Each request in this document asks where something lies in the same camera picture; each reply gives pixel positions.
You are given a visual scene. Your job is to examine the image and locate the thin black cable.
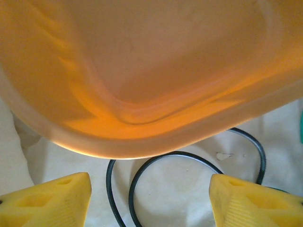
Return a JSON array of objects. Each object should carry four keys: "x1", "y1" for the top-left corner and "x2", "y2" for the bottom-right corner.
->
[{"x1": 106, "y1": 127, "x2": 266, "y2": 227}]

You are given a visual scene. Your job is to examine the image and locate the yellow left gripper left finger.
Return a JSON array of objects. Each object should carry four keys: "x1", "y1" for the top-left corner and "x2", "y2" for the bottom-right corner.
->
[{"x1": 0, "y1": 172, "x2": 92, "y2": 227}]

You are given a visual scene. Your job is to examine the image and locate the orange plastic container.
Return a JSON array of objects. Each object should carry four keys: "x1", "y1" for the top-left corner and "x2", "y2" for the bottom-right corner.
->
[{"x1": 0, "y1": 0, "x2": 303, "y2": 161}]

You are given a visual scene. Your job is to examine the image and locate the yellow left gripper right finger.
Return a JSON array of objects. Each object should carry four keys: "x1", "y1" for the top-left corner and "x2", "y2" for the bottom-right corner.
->
[{"x1": 209, "y1": 173, "x2": 303, "y2": 227}]

